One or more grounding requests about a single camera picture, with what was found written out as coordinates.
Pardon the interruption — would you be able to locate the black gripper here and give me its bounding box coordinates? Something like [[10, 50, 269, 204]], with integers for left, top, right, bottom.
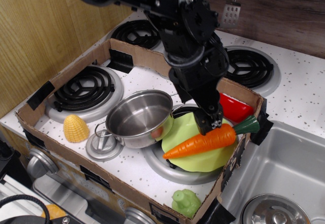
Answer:
[[169, 43, 229, 135]]

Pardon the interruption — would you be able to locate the orange toy carrot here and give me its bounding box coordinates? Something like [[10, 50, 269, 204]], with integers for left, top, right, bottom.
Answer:
[[162, 115, 260, 159]]

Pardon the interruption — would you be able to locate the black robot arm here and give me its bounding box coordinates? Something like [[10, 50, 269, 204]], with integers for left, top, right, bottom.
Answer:
[[81, 0, 229, 135]]

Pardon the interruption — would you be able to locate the light green plastic plate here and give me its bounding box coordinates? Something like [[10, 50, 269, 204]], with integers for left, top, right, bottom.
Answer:
[[161, 112, 238, 172]]

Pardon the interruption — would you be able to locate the red toy pepper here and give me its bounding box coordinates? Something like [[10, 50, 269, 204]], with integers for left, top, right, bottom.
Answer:
[[220, 93, 254, 123]]

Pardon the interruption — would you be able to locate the stainless steel pot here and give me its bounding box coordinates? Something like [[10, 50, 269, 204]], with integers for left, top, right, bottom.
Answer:
[[94, 89, 185, 149]]

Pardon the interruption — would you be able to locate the brown cardboard fence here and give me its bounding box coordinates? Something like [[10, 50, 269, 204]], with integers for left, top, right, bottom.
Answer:
[[16, 39, 272, 223]]

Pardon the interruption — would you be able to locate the front right black burner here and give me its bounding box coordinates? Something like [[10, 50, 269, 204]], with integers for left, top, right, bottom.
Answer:
[[142, 104, 224, 185]]

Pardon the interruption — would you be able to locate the back right black burner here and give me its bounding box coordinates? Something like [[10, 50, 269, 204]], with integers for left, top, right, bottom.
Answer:
[[225, 46, 281, 97]]

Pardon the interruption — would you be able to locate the green toy vegetable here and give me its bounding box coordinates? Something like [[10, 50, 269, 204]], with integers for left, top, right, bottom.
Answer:
[[172, 189, 202, 218]]

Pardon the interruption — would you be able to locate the hanging metal spatula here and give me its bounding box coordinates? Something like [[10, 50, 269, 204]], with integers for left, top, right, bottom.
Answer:
[[220, 0, 241, 29]]

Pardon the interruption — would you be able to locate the silver stove knob front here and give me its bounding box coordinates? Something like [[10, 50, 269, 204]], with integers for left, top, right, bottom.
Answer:
[[85, 130, 123, 162]]

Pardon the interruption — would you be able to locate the front left black burner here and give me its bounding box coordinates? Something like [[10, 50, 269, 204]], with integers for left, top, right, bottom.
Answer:
[[46, 65, 124, 123]]

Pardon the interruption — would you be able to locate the grey toy sink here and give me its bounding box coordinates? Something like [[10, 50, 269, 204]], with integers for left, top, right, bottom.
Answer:
[[221, 121, 324, 223]]

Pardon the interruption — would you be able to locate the yellow toy corn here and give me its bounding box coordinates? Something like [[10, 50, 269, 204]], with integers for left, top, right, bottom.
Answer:
[[63, 114, 89, 143]]

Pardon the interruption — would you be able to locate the silver oven knob middle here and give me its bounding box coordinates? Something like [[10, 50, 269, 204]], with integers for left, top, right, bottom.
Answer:
[[124, 207, 155, 224]]

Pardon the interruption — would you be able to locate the silver oven knob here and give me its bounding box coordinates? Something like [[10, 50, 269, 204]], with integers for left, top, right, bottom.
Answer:
[[27, 148, 59, 179], [124, 207, 155, 224]]

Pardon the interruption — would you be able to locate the silver sink drain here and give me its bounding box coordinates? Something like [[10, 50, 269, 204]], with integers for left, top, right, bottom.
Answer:
[[240, 194, 311, 224]]

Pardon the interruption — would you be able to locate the silver oven knob left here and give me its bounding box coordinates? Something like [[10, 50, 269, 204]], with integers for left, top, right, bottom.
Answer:
[[27, 148, 59, 179]]

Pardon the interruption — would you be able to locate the orange toy piece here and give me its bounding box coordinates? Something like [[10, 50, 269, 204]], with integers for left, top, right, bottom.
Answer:
[[46, 204, 67, 220]]

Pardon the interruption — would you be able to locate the black cable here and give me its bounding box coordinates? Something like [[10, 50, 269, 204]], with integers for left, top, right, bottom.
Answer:
[[0, 194, 50, 224]]

